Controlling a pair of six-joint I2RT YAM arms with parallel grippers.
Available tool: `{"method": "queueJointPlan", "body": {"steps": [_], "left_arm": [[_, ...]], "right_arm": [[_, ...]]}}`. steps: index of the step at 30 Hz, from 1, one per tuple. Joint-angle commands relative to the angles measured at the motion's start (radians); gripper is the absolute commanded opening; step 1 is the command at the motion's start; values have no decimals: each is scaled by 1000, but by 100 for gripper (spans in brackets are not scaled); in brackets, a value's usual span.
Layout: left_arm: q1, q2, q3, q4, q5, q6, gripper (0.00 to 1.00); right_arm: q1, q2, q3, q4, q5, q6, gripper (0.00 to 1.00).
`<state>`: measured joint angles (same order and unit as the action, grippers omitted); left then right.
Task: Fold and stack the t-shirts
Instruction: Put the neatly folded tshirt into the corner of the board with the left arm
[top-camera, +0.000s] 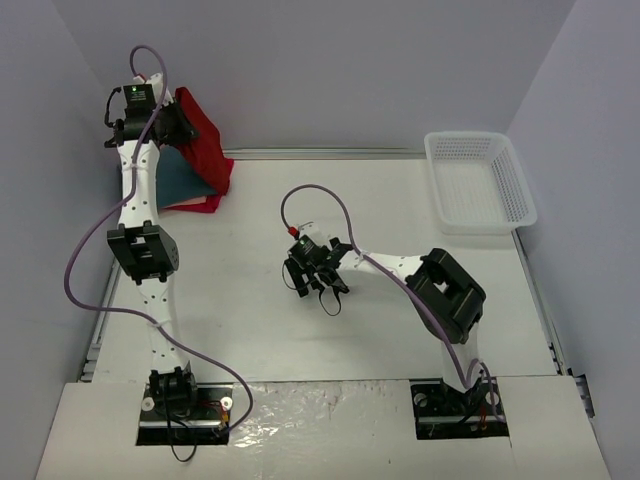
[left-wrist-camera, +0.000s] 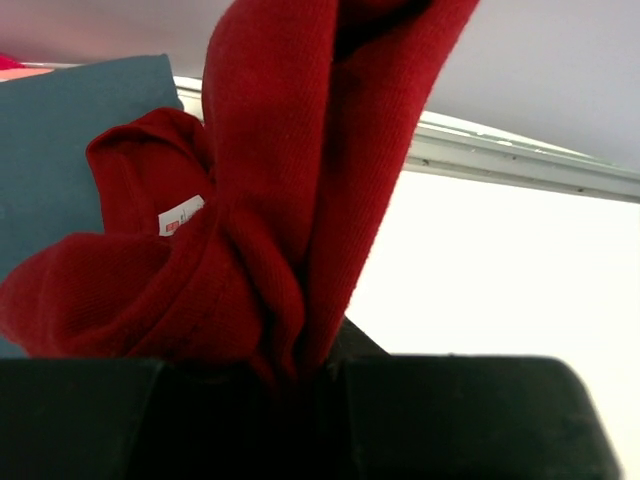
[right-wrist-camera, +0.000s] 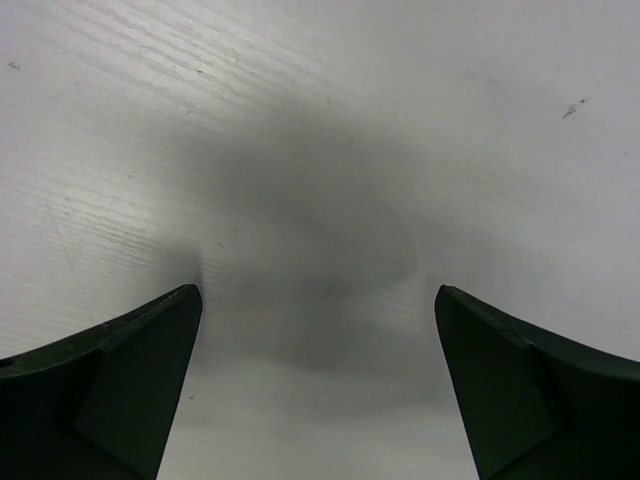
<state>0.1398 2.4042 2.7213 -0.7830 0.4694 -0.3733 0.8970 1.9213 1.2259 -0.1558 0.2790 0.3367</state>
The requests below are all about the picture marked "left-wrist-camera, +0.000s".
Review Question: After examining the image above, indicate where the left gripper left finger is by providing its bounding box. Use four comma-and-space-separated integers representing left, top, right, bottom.
1, 359, 319, 479

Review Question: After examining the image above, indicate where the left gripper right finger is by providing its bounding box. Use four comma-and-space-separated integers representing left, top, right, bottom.
326, 321, 622, 479

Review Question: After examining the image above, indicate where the red t shirt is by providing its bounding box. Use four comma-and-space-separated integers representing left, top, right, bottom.
0, 54, 24, 71
1, 1, 476, 387

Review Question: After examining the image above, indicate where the folded teal t shirt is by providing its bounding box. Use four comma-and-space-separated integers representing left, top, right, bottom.
1, 55, 194, 359

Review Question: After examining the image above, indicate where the folded pink t shirt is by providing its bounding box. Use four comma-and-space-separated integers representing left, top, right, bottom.
0, 68, 53, 82

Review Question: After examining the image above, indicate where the folded red t shirt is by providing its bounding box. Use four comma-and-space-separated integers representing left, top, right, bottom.
0, 54, 24, 71

